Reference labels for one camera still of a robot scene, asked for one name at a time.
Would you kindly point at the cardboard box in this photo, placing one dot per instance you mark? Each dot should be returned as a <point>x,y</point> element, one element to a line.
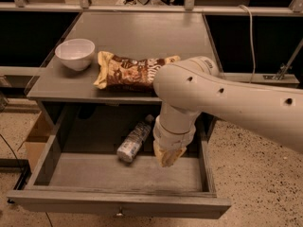
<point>36,139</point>

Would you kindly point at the metal drawer knob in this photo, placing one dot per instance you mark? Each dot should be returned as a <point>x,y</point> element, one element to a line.
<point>120,213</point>

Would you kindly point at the metal rail frame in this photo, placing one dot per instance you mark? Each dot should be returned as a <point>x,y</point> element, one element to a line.
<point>142,3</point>

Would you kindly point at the open grey top drawer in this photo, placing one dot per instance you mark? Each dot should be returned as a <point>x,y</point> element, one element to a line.
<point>78,177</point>

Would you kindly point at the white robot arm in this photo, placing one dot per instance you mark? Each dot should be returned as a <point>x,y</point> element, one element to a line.
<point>191,87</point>

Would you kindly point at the clear plastic water bottle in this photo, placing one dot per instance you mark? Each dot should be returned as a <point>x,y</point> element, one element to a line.
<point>135,139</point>

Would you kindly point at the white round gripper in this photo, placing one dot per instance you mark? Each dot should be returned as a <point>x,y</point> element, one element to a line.
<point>172,140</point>

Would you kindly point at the white bowl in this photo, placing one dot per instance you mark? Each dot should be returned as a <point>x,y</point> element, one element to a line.
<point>76,54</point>

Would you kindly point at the brown yellow snack bag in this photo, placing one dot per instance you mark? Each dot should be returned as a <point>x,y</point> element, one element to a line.
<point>120,73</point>

